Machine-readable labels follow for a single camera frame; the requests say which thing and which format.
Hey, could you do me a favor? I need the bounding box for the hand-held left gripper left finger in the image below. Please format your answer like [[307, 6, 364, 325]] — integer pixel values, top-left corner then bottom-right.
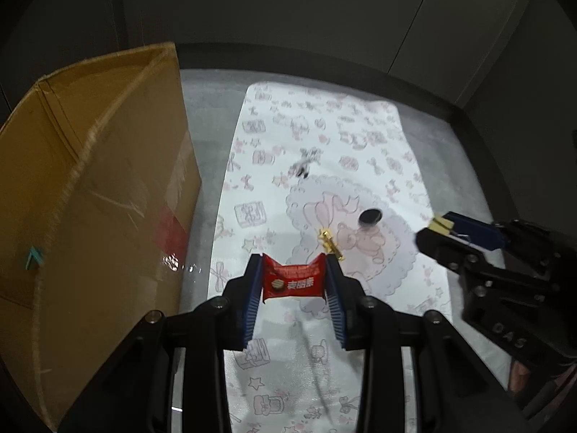
[[58, 254, 267, 433]]

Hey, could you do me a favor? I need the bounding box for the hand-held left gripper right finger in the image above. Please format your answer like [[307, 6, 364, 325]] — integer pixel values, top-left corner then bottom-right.
[[325, 255, 533, 433]]

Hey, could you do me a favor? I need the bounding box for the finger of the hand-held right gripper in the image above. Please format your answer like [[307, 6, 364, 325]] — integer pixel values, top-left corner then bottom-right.
[[415, 228, 479, 274], [445, 211, 510, 251]]

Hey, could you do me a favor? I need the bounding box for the red snack packet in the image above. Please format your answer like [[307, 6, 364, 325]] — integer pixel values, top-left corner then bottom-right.
[[260, 253, 329, 303]]

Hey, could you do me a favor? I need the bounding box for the gold hair clip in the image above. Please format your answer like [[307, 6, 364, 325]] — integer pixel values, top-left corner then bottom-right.
[[318, 230, 345, 262]]

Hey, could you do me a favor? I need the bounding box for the grey round compact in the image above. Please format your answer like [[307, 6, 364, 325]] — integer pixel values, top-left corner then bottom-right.
[[358, 208, 383, 228]]

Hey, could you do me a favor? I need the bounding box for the brown cardboard box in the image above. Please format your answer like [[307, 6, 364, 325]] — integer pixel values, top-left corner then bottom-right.
[[0, 41, 202, 420]]

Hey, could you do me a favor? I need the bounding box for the white printed mat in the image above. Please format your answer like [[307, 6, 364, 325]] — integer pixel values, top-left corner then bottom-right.
[[207, 81, 512, 433]]

